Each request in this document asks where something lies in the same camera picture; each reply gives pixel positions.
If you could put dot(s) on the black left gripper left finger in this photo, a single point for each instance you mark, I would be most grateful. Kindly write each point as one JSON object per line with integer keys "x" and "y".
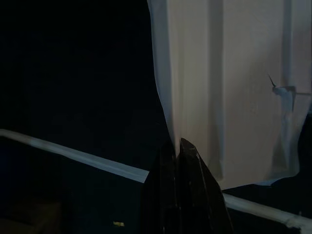
{"x": 161, "y": 195}

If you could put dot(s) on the small yellow floor scrap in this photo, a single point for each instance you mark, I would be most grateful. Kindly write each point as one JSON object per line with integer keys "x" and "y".
{"x": 118, "y": 223}

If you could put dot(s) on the white plastic trash bag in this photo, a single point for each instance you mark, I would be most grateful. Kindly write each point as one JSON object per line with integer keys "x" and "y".
{"x": 219, "y": 85}

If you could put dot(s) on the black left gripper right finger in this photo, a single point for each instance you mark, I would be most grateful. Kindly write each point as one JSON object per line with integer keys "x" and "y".
{"x": 197, "y": 195}

